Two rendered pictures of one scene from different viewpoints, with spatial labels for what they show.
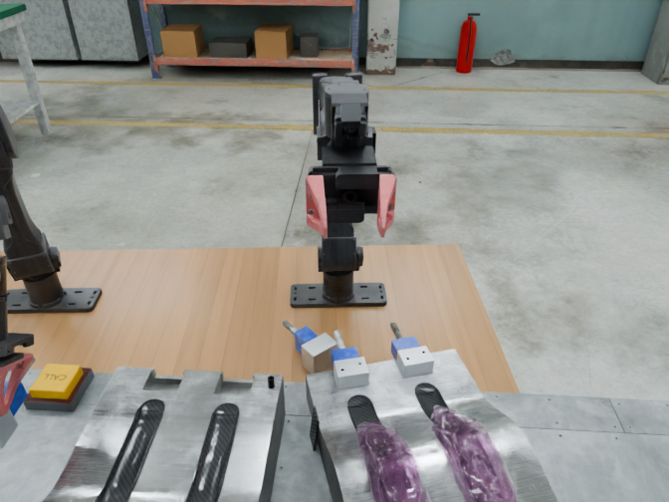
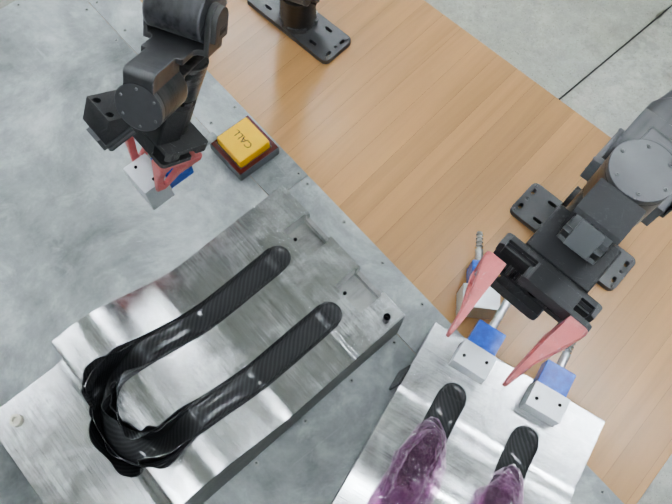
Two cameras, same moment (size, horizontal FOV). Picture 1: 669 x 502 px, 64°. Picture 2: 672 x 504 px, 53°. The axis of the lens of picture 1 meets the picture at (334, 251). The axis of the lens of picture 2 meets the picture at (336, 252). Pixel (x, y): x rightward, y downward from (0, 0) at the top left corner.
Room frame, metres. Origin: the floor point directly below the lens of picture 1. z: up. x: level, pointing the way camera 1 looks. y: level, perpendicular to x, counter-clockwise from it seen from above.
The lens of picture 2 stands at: (0.31, -0.01, 1.76)
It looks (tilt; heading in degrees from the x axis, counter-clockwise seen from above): 68 degrees down; 39
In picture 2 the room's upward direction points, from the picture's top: 6 degrees clockwise
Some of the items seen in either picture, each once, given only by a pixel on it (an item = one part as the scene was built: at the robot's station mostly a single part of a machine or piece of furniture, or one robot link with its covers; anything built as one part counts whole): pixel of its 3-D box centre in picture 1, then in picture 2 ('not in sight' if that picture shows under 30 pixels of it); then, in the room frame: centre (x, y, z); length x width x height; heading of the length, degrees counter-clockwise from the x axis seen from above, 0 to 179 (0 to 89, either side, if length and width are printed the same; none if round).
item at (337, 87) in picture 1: (347, 123); (638, 179); (0.72, -0.02, 1.24); 0.12 x 0.09 x 0.12; 2
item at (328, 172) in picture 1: (348, 182); (556, 265); (0.63, -0.02, 1.20); 0.10 x 0.07 x 0.07; 92
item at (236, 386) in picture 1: (236, 391); (358, 293); (0.57, 0.15, 0.87); 0.05 x 0.05 x 0.04; 86
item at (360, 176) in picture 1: (366, 210); (525, 334); (0.56, -0.04, 1.19); 0.09 x 0.07 x 0.07; 2
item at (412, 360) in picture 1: (404, 348); (556, 375); (0.68, -0.12, 0.86); 0.13 x 0.05 x 0.05; 13
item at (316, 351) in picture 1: (304, 340); (478, 271); (0.74, 0.06, 0.82); 0.13 x 0.05 x 0.05; 39
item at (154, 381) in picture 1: (166, 387); (308, 239); (0.58, 0.26, 0.87); 0.05 x 0.05 x 0.04; 86
